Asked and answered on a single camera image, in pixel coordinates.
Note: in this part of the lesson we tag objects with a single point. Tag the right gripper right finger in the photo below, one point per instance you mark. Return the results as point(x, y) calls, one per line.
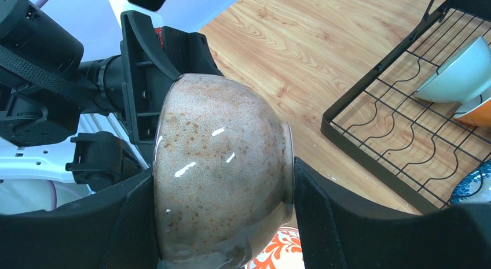
point(340, 229)

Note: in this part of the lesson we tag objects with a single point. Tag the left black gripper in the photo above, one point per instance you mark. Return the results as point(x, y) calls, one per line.
point(135, 82)

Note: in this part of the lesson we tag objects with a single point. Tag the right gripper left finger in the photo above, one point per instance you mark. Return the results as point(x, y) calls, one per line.
point(113, 228)

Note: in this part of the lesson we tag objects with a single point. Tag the black wire dish rack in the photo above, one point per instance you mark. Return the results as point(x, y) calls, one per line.
point(413, 146)

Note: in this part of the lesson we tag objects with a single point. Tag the brown cream glazed bowl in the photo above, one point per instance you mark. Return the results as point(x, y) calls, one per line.
point(223, 173)

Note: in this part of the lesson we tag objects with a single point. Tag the blue floral bowl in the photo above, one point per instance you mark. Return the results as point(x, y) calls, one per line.
point(474, 188)

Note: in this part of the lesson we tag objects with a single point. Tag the white orange bowl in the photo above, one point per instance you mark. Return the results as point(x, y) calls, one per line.
point(475, 112)

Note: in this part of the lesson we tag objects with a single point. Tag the pale green bowl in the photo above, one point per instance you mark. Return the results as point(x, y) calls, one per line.
point(461, 78)

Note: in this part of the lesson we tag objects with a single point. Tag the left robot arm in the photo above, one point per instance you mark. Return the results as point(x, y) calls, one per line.
point(48, 94)

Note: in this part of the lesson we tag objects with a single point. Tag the red floral small bowl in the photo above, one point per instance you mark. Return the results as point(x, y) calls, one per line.
point(283, 251)

